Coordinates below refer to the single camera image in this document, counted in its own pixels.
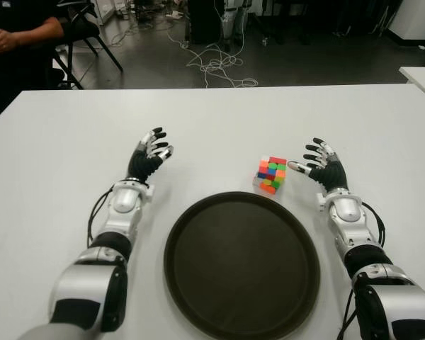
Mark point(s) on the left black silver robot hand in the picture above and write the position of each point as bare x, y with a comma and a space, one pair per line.
145, 166

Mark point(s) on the left silver black robot arm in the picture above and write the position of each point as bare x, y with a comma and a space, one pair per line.
124, 202

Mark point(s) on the seated person in black clothes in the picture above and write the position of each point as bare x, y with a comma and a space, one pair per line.
17, 78

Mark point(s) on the dark brown round plate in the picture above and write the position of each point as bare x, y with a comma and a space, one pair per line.
241, 265

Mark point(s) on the black folding chair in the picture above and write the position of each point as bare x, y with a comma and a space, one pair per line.
88, 32

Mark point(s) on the bare forearm of seated person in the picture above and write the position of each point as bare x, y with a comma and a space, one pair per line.
28, 35

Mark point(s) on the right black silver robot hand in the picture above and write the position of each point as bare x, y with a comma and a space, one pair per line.
334, 173

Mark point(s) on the white power strip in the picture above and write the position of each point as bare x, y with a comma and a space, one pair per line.
175, 14

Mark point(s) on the white glass display cabinet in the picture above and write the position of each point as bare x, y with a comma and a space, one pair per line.
104, 10

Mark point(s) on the right silver black robot arm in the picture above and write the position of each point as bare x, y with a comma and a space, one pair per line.
347, 209

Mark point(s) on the white cabinet with black base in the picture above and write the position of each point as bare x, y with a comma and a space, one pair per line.
416, 17

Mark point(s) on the multicoloured Rubik's cube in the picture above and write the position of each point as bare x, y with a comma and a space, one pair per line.
271, 173

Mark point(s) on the white side table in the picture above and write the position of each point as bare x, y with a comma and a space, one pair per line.
423, 79

